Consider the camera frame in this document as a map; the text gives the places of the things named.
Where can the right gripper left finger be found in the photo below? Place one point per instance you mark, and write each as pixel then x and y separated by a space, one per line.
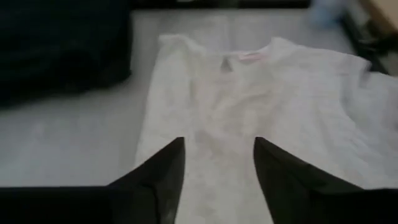
pixel 124 205

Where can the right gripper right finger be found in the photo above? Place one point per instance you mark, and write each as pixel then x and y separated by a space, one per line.
pixel 311 202

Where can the white garment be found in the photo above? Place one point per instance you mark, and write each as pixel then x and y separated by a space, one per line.
pixel 264 102

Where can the dark denim jeans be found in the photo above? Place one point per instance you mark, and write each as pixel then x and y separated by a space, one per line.
pixel 56 46

